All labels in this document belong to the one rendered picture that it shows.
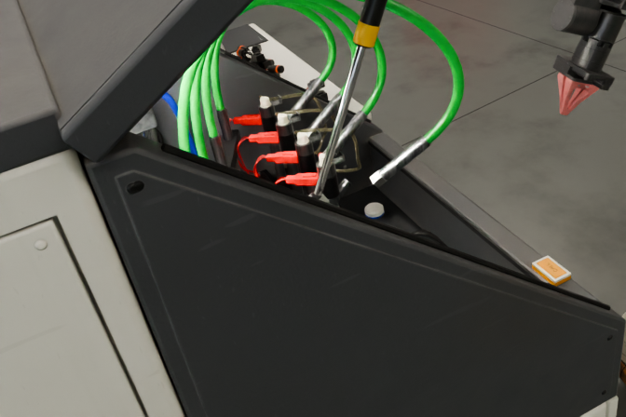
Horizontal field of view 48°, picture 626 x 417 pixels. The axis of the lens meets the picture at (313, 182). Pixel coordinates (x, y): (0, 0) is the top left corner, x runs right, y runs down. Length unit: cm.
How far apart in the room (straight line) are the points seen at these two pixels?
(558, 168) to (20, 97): 265
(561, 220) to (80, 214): 234
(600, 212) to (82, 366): 236
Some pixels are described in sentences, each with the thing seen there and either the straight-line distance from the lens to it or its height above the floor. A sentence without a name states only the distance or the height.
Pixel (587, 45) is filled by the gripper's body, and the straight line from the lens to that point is 138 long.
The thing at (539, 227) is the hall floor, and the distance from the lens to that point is 271.
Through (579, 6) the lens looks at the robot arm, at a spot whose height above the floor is 120.
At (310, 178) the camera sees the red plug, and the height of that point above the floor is 111.
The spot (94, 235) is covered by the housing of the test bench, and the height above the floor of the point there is 139.
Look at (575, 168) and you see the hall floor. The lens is 303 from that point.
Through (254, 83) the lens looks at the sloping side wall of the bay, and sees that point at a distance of 130.
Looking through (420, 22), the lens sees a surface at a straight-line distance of 88.
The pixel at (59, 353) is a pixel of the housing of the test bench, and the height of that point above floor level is 129.
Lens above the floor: 170
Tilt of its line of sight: 34 degrees down
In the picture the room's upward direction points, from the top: 11 degrees counter-clockwise
